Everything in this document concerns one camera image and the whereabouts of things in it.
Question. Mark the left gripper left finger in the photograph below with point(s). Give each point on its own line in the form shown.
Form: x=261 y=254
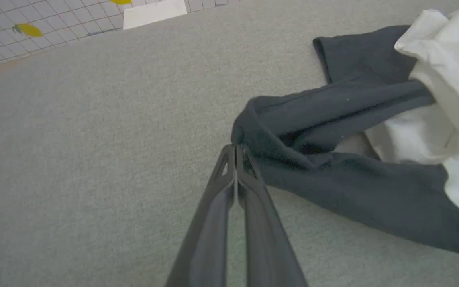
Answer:
x=207 y=231

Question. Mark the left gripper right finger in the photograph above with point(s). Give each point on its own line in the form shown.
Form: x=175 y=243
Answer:
x=263 y=239

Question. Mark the white and dark grey sweatshirt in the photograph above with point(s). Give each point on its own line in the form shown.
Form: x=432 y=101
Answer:
x=333 y=187

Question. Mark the grey fabric sofa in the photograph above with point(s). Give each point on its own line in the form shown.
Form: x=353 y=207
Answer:
x=94 y=139

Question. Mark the white box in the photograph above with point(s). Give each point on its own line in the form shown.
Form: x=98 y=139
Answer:
x=153 y=14

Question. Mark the lemon print grid partition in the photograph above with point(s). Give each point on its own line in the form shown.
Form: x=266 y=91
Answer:
x=54 y=24

